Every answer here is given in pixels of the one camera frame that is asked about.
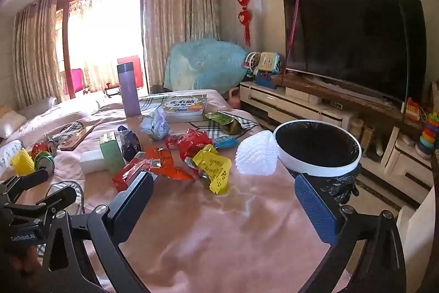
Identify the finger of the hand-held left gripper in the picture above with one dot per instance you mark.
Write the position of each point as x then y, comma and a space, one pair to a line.
29, 180
56, 197

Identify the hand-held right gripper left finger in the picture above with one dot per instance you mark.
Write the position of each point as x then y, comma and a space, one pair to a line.
136, 191

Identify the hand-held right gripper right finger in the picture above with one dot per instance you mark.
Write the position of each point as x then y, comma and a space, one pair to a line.
315, 210

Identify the white trash can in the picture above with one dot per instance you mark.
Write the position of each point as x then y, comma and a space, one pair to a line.
319, 145

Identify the paper ball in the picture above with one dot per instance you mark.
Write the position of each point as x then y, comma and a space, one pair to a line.
156, 124

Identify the red printed snack wrapper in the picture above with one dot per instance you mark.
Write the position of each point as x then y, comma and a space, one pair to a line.
193, 143

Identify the red snack packet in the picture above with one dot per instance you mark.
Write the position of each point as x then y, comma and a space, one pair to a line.
125, 176

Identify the yellow foam fruit net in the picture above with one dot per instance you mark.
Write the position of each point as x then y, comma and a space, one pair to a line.
22, 161

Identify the green tape roll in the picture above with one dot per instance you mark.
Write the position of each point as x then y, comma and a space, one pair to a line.
44, 161

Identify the orange snack wrapper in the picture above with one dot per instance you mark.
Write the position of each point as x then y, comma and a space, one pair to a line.
158, 157

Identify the green box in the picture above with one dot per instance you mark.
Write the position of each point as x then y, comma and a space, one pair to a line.
111, 152

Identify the dark blue snack wrapper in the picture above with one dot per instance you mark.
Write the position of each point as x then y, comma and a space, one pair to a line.
130, 143

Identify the white box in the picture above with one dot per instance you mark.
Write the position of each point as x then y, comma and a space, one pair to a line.
91, 161

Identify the white pillow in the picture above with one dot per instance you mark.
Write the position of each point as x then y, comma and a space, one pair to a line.
10, 123

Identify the grey pillow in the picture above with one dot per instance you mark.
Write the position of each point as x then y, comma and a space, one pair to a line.
37, 106

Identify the pink blanket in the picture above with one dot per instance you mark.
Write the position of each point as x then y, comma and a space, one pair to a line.
205, 227

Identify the yellow snack packet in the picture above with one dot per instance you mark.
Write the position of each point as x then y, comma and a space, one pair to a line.
216, 169

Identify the white foam fruit net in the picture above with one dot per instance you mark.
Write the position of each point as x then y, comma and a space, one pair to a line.
255, 152

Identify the purple thermos bottle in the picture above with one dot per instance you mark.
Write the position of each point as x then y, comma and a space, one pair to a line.
128, 94

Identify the stack of children's books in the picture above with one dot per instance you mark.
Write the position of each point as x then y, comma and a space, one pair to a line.
185, 106

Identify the black metal stand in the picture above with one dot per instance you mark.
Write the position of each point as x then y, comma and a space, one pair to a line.
111, 90

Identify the pink chair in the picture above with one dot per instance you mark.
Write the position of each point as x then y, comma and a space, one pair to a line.
77, 80

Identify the green snack wrapper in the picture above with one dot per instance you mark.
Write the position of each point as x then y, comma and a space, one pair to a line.
221, 118

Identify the white TV cabinet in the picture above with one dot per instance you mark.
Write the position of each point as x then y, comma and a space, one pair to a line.
274, 104

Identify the red chair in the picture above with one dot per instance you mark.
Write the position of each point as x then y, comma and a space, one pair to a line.
130, 68

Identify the beige patterned curtain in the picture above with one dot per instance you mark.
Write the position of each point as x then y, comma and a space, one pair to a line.
34, 49
178, 21

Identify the blue toy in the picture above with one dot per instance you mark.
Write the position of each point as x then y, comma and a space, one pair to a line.
269, 79

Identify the colourful xylophone toy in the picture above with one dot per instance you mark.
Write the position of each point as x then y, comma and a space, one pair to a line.
413, 109

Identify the small white fan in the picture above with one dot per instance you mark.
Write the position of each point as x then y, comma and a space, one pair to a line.
252, 61

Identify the black television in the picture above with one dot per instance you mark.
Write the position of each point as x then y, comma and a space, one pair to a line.
353, 46

